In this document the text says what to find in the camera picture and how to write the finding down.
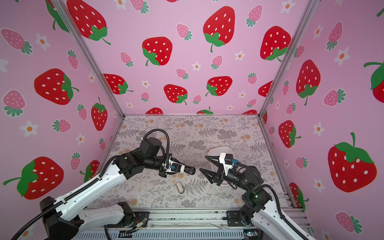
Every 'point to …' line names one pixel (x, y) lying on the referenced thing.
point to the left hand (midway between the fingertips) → (182, 163)
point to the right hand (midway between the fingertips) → (202, 163)
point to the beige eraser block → (179, 187)
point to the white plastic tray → (216, 152)
